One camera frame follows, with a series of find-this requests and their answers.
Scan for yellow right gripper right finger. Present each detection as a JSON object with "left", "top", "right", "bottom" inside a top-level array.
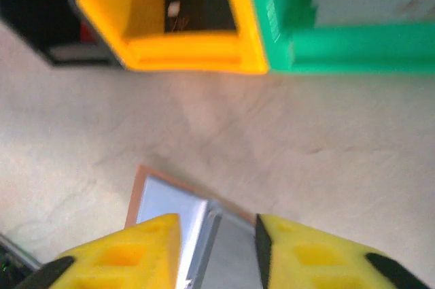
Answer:
[{"left": 254, "top": 213, "right": 431, "bottom": 289}]

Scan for black plastic bin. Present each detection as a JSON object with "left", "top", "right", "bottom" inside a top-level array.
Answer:
[{"left": 0, "top": 0, "right": 120, "bottom": 67}]

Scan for yellow plastic bin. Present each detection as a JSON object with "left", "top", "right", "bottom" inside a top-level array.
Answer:
[{"left": 73, "top": 0, "right": 269, "bottom": 75}]

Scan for green plastic bin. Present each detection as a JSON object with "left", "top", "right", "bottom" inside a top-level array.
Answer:
[{"left": 244, "top": 0, "right": 435, "bottom": 75}]

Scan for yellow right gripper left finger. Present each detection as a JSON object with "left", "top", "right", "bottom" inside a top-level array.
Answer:
[{"left": 49, "top": 213, "right": 181, "bottom": 289}]

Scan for red credit card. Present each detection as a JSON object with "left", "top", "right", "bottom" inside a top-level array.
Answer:
[{"left": 80, "top": 20, "right": 99, "bottom": 44}]

